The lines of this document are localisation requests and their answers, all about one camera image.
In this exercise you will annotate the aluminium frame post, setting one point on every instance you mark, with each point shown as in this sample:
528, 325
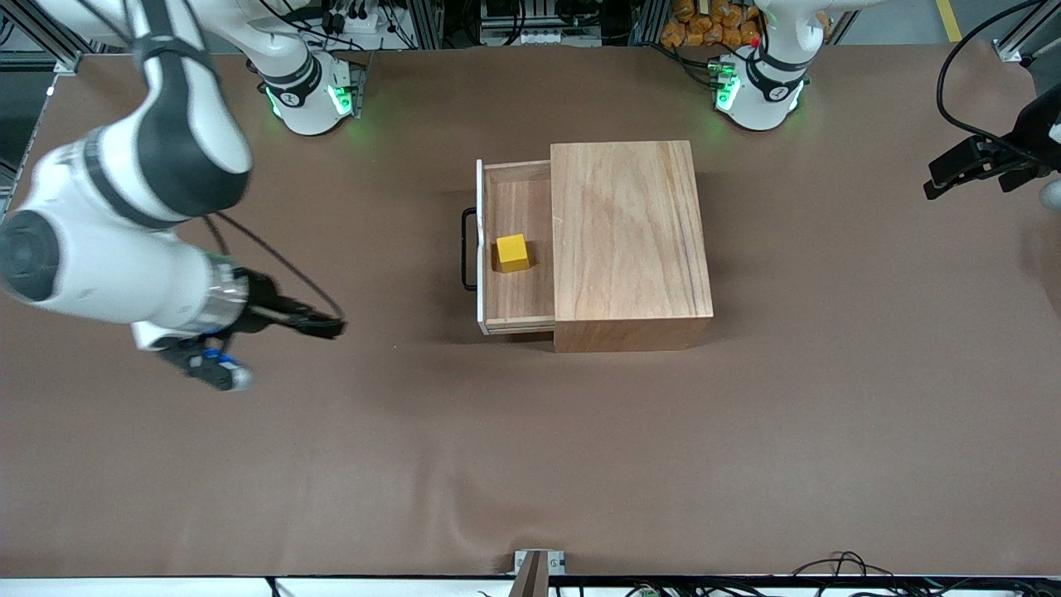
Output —
427, 25

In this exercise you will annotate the yellow wooden block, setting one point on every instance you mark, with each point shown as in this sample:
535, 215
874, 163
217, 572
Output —
512, 253

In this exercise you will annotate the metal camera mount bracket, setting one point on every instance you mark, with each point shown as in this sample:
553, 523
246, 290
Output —
530, 576

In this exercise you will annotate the power strip with black plugs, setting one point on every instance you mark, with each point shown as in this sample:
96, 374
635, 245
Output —
356, 18

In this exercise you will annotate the aluminium frame profile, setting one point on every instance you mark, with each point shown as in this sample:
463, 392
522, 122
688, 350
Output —
58, 51
1015, 46

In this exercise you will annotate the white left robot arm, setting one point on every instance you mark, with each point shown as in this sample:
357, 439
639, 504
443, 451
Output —
758, 91

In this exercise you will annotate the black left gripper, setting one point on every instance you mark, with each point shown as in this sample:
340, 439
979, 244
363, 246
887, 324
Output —
1030, 133

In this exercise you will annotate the wooden cabinet box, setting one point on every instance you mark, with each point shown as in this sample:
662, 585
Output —
630, 249

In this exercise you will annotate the bag of orange items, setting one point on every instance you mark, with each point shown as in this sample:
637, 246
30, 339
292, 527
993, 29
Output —
696, 29

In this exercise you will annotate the brown table cover sheet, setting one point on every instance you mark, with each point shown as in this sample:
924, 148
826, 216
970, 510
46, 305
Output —
414, 456

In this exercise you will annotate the white socket strip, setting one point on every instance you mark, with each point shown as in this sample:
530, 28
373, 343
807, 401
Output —
539, 37

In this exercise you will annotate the wooden drawer with white front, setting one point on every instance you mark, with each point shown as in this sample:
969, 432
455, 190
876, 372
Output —
518, 298

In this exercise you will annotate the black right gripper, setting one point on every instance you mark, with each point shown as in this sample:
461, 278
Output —
264, 298

